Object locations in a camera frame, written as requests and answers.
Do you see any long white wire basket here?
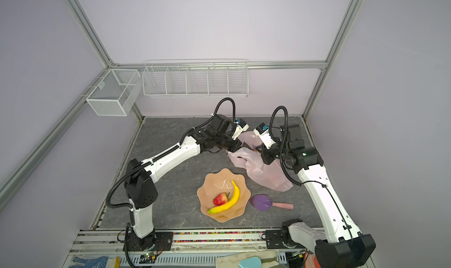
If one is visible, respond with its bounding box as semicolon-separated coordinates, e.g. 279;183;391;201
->
142;59;249;97

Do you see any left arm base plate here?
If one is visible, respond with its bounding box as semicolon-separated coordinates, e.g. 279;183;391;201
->
123;231;173;252

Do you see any beige scalloped fruit bowl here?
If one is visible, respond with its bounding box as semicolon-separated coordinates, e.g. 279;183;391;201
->
197;169;251;223

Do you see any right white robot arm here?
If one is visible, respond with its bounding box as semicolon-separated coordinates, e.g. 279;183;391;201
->
254;123;376;268

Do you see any long yellow banana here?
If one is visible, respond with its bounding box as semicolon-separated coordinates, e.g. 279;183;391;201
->
208;180;241;214

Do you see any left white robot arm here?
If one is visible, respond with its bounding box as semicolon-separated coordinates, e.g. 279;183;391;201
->
124;114;249;239

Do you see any purple scoop pink handle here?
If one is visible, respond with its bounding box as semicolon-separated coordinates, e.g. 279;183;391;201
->
249;194;294;211

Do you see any beige cloth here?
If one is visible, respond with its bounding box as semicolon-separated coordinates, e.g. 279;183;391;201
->
216;251;280;268

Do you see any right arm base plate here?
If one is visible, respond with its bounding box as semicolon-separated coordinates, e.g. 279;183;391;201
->
261;229;304;249

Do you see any orange rubber glove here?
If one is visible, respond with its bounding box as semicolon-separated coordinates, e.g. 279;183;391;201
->
303;255;321;268

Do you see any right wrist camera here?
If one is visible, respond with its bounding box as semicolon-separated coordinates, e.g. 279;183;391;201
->
253;123;278;149

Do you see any small white mesh basket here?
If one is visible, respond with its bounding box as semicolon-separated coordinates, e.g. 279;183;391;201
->
86;69;142;117

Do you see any teal plastic object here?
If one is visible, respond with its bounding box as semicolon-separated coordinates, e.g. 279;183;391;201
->
238;256;263;268

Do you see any blue white knit glove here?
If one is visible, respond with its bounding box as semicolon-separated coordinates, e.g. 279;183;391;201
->
69;256;110;268

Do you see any pink plastic bag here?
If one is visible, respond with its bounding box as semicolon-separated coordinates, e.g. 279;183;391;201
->
227;131;293;192

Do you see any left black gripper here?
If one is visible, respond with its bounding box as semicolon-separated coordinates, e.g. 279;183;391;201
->
215;132;254;158

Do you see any red strawberry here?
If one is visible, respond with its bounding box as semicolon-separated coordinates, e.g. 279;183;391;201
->
213;192;230;207

